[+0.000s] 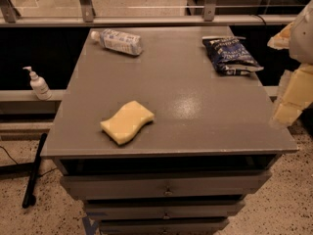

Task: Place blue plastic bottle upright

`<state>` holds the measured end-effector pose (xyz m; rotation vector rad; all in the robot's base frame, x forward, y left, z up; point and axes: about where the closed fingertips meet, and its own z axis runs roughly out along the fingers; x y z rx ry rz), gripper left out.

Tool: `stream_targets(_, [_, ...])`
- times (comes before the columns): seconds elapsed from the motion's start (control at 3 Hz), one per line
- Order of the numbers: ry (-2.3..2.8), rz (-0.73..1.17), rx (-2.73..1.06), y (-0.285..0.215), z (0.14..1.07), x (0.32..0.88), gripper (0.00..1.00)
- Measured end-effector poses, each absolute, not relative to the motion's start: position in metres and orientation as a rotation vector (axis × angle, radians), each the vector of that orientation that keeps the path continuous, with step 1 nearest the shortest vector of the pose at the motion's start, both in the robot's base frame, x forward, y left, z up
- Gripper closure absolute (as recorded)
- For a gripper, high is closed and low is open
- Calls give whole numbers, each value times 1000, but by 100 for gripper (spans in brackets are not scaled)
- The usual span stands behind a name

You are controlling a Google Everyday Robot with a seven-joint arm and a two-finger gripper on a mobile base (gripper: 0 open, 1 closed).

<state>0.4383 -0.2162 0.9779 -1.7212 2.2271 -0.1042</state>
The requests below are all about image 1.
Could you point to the clear plastic water bottle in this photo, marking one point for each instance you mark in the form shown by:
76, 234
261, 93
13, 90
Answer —
119, 41

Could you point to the grey metal window rail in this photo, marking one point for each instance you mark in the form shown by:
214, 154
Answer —
147, 12

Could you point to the yellow sponge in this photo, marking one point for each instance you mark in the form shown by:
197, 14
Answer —
126, 122

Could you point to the black rod on floor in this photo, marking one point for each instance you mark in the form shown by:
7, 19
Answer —
29, 199

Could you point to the white pump dispenser bottle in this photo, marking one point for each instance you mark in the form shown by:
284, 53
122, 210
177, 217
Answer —
39, 85

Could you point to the grey drawer cabinet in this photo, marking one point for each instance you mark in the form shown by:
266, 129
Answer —
188, 170

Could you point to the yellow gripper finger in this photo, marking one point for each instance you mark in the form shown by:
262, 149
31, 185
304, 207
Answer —
295, 94
282, 39

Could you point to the dark blue snack bag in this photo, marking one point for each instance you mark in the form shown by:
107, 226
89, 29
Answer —
229, 56

